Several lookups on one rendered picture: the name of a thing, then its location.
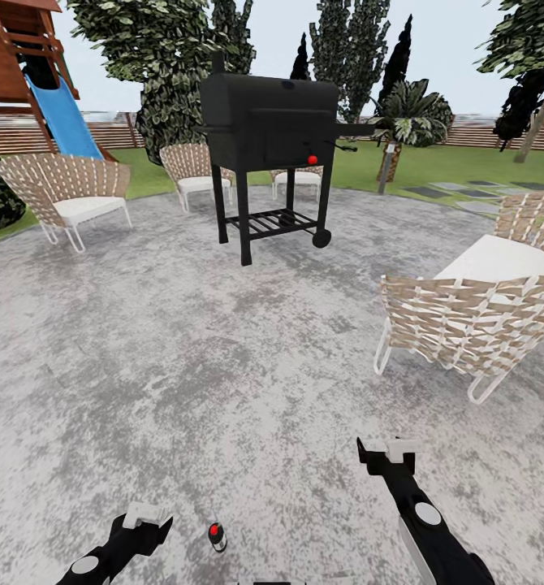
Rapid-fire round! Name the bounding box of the insectifuge atomizer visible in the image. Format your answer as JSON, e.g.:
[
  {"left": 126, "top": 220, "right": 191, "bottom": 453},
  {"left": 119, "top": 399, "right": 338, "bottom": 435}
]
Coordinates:
[{"left": 208, "top": 522, "right": 227, "bottom": 551}]

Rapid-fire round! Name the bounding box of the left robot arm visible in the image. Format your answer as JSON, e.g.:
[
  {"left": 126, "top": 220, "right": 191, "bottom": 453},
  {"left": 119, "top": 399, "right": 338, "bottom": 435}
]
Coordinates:
[{"left": 56, "top": 501, "right": 174, "bottom": 585}]

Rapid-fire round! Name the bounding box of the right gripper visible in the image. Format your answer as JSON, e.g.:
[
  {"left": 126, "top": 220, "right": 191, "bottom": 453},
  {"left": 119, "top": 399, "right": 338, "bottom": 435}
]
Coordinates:
[{"left": 357, "top": 437, "right": 416, "bottom": 493}]

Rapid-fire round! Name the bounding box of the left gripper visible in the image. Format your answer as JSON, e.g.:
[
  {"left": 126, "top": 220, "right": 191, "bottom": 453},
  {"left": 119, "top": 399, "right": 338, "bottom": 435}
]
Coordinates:
[{"left": 109, "top": 518, "right": 174, "bottom": 566}]

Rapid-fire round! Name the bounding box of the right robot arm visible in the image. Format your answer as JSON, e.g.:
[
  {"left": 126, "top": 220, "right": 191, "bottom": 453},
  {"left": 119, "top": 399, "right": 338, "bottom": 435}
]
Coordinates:
[{"left": 357, "top": 437, "right": 496, "bottom": 585}]

